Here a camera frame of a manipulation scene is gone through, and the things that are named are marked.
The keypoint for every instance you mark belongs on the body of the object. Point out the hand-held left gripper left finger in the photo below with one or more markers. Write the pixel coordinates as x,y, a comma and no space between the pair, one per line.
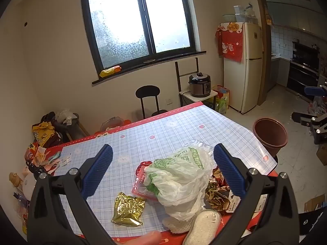
98,168

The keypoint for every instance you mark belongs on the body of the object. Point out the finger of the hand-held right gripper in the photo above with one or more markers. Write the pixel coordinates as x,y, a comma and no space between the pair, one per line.
315,90
302,118

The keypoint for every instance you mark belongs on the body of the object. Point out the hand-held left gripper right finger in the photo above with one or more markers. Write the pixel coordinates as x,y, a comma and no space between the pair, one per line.
228,168

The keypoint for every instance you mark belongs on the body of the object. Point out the brown plastic bin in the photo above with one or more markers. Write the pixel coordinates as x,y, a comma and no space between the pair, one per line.
270,135

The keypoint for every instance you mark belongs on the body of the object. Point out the white plastic bag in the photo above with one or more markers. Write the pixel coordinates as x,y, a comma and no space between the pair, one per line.
181,181

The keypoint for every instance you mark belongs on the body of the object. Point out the brown cardboard box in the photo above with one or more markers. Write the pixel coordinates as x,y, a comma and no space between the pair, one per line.
313,204
322,154

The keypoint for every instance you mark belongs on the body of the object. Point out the black built-in oven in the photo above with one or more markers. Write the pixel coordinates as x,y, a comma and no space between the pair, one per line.
304,66

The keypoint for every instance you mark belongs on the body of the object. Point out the crumpled brown snack wrapper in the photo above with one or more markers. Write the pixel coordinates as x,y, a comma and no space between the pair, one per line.
217,196

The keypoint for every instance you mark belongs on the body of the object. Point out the white black paper label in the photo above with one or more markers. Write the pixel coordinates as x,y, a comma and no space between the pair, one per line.
235,204

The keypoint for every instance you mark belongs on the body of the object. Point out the clear plastic wrap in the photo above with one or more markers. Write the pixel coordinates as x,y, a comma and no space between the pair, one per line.
198,144

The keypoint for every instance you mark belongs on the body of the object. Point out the grey kitchen cabinet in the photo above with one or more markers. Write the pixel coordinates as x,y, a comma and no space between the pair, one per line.
281,71

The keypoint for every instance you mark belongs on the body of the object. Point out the red plastic tray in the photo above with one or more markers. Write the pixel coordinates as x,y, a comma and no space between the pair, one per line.
139,183

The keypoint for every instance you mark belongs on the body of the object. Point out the wooden bench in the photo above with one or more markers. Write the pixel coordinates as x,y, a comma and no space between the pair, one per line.
76,130

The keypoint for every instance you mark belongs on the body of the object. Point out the pastel plastic toy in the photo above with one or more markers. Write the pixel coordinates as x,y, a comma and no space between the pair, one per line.
52,159

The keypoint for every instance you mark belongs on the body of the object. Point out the clear red plastic container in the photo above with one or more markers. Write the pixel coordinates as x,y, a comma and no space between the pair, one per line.
113,123

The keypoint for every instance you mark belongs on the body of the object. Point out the gold foil packet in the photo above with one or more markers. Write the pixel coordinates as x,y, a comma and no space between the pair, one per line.
127,209

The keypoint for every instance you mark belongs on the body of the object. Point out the yellow printed bag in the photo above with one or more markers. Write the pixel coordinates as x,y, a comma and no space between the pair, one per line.
43,132

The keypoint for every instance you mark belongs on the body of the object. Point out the white sponge packet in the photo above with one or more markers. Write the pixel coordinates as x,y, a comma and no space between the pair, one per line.
201,228

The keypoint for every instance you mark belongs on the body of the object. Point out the red snack packet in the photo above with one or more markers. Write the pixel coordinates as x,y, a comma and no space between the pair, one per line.
32,153

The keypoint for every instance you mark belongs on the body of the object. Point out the colourful cardboard box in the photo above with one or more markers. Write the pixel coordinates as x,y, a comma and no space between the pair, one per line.
222,99

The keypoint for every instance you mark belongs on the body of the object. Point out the cream fridge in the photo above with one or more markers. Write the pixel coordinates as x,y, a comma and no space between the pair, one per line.
247,69

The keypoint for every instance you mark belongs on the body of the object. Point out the white foam net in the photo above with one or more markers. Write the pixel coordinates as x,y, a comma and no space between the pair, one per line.
173,225

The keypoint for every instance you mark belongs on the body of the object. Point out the small white table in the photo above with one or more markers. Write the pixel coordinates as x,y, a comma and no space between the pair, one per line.
187,97

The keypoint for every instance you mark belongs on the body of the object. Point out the beige figurine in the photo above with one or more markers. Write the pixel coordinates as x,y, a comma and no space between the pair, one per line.
15,180

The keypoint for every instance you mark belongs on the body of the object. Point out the electric pressure cooker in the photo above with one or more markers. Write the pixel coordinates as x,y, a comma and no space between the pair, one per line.
199,85

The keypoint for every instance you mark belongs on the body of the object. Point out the black round chair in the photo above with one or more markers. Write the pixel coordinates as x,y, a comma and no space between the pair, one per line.
147,91

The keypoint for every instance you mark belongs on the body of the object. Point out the red printed cloth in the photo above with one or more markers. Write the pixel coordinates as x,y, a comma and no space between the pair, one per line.
231,46

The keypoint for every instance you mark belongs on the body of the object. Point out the yellow packet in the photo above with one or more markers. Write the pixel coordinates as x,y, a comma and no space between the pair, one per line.
109,71

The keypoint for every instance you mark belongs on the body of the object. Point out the black metal rack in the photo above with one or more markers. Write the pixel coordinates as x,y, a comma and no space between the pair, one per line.
178,81

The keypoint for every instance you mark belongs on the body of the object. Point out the clear crumpled plastic bag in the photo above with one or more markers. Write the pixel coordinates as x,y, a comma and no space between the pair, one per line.
249,14

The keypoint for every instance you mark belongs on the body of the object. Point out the white lidded container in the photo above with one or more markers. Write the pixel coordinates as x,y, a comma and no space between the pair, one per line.
238,11

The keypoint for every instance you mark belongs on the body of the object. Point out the black framed window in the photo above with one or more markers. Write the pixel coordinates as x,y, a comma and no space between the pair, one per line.
115,17

